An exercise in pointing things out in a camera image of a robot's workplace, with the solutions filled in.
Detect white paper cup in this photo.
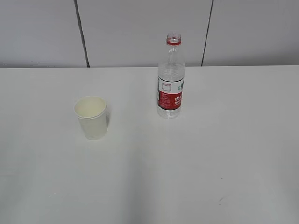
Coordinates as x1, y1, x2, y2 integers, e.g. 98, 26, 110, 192
74, 96, 107, 140

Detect clear water bottle red label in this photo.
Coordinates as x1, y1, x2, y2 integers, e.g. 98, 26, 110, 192
157, 33, 185, 119

